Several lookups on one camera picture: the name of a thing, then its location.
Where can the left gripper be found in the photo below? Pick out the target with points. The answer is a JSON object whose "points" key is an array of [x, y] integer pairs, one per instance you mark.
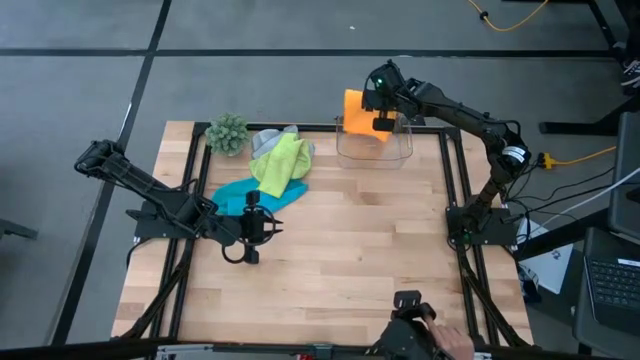
{"points": [[252, 227]]}

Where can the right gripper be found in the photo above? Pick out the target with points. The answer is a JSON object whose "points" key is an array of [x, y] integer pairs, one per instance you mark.
{"points": [[390, 95]]}

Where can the orange microfiber towel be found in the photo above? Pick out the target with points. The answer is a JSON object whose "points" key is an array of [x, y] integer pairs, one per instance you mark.
{"points": [[356, 117]]}

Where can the teal microfiber towel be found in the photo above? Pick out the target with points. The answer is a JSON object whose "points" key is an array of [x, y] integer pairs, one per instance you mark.
{"points": [[230, 200]]}

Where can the lime green microfiber towel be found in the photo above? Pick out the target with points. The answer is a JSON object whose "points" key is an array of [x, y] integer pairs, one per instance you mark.
{"points": [[280, 165]]}

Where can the clear plastic bin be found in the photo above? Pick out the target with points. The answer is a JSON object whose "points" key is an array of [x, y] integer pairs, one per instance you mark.
{"points": [[375, 155]]}

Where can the grey microfiber towel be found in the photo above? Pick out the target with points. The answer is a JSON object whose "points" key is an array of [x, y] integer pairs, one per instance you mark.
{"points": [[265, 140]]}

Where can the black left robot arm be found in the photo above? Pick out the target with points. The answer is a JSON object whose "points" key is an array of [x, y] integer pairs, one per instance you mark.
{"points": [[150, 192]]}

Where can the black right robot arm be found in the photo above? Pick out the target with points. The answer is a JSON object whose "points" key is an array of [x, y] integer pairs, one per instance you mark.
{"points": [[465, 115]]}

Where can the green artificial potted plant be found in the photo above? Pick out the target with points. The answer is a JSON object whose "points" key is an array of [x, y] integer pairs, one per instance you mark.
{"points": [[227, 134]]}

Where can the person's hand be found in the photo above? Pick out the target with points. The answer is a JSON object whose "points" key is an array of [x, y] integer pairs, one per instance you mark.
{"points": [[455, 342]]}

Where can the black rig crossbar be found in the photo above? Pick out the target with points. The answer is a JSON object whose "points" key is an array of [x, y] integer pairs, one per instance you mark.
{"points": [[100, 350]]}

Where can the black side desk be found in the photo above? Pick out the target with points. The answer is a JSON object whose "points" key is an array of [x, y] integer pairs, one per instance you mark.
{"points": [[560, 235]]}

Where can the white paper bag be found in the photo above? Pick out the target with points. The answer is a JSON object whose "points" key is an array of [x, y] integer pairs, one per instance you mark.
{"points": [[550, 270]]}

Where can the dark grey monitor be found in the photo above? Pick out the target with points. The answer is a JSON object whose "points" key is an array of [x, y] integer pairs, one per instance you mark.
{"points": [[627, 175]]}

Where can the grey chair leg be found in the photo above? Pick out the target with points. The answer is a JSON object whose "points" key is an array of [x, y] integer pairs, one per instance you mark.
{"points": [[15, 229]]}

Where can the black laptop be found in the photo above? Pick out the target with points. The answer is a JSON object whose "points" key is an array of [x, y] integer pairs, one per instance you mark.
{"points": [[615, 290]]}

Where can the black mounting bracket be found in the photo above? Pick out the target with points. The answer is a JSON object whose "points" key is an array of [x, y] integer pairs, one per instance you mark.
{"points": [[418, 120]]}

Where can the black aluminium table frame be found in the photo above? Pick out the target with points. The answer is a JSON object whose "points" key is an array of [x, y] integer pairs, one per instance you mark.
{"points": [[300, 127]]}

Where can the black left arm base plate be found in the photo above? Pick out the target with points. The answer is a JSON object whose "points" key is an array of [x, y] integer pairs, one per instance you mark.
{"points": [[145, 230]]}

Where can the silver metal bracket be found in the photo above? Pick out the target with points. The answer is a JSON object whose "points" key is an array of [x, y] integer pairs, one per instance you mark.
{"points": [[185, 352], [484, 356]]}

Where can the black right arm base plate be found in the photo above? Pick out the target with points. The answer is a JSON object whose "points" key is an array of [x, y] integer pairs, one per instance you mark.
{"points": [[505, 232]]}

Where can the black desk frame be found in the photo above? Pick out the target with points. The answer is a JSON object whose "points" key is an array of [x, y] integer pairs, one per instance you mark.
{"points": [[570, 128]]}

